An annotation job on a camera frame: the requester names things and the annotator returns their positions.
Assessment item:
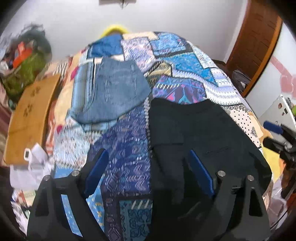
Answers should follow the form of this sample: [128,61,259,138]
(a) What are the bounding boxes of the grey plush toy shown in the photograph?
[18,24,52,62]

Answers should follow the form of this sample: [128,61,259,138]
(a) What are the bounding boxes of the wooden cutout board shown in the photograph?
[4,74,61,165]

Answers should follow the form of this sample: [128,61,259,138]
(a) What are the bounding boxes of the green fabric storage basket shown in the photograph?
[1,52,47,103]

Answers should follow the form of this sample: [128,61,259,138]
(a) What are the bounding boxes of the brown wooden door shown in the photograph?
[226,1,282,97]

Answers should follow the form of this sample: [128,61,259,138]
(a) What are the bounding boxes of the blue denim jeans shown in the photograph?
[73,57,151,124]

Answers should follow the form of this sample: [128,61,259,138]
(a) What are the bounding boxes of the patchwork patterned bedspread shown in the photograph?
[46,32,262,240]

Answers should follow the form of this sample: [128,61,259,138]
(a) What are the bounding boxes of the orange box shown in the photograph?
[13,42,33,68]

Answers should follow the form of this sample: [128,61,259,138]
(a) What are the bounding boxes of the black pants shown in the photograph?
[147,98,272,240]

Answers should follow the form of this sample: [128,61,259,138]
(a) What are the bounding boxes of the white paper sheets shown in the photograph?
[10,143,54,191]

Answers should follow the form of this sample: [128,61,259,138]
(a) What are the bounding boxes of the striped pink gold curtain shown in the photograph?
[0,84,11,167]

